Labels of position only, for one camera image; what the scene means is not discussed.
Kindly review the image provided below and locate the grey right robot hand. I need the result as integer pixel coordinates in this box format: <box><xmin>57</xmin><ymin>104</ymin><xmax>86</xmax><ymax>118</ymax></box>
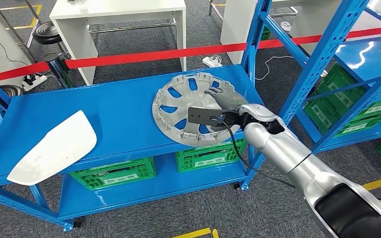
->
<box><xmin>204</xmin><ymin>87</ymin><xmax>249</xmax><ymax>113</ymax></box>

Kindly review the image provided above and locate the silver wheel hubcap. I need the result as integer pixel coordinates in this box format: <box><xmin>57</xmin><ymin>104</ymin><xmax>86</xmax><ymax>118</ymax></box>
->
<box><xmin>151</xmin><ymin>72</ymin><xmax>248</xmax><ymax>147</ymax></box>

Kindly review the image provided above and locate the blue metal shelf rack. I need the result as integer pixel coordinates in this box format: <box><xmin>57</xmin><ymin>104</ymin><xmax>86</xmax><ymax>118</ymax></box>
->
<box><xmin>290</xmin><ymin>6</ymin><xmax>381</xmax><ymax>155</ymax></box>
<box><xmin>0</xmin><ymin>0</ymin><xmax>372</xmax><ymax>233</ymax></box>

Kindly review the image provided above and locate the white plastic panel part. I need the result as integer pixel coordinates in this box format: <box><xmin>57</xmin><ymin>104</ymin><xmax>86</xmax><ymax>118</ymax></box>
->
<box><xmin>6</xmin><ymin>110</ymin><xmax>98</xmax><ymax>186</ymax></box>

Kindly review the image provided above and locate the white power strip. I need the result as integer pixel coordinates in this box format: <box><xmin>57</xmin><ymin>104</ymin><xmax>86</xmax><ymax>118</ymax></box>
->
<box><xmin>202</xmin><ymin>55</ymin><xmax>223</xmax><ymax>68</ymax></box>
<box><xmin>22</xmin><ymin>73</ymin><xmax>48</xmax><ymax>92</ymax></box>

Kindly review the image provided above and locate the white desk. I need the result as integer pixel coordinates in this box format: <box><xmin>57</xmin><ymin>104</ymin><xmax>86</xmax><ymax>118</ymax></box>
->
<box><xmin>49</xmin><ymin>0</ymin><xmax>187</xmax><ymax>86</ymax></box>
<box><xmin>220</xmin><ymin>0</ymin><xmax>352</xmax><ymax>64</ymax></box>

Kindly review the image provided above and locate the red barrier belt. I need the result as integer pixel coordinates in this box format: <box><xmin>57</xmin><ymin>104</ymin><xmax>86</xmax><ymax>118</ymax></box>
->
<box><xmin>0</xmin><ymin>26</ymin><xmax>381</xmax><ymax>83</ymax></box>

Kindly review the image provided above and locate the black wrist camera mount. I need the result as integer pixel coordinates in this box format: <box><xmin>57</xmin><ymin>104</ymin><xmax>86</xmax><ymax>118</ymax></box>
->
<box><xmin>187</xmin><ymin>107</ymin><xmax>241</xmax><ymax>132</ymax></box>

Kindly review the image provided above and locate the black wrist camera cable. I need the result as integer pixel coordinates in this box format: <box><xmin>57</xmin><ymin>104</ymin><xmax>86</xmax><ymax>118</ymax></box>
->
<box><xmin>210</xmin><ymin>117</ymin><xmax>296</xmax><ymax>189</ymax></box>

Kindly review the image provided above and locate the white floor cable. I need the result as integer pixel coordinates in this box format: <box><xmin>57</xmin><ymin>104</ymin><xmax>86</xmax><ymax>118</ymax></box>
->
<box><xmin>255</xmin><ymin>55</ymin><xmax>295</xmax><ymax>81</ymax></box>

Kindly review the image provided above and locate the black stanchion post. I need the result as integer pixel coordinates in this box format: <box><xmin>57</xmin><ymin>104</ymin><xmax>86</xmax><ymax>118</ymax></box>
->
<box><xmin>43</xmin><ymin>52</ymin><xmax>76</xmax><ymax>89</ymax></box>

